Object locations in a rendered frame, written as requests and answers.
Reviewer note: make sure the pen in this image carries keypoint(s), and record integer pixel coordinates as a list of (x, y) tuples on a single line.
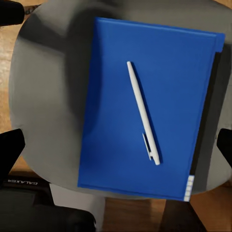
[(143, 113)]

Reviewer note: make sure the folder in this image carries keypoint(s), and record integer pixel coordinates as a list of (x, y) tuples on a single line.
[(176, 69)]

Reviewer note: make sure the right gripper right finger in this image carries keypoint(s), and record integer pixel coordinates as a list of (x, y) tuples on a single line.
[(224, 143)]

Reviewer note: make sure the swivel chair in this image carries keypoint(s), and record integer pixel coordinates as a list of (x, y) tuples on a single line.
[(49, 72)]

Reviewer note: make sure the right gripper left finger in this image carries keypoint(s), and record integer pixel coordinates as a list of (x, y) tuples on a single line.
[(11, 145)]

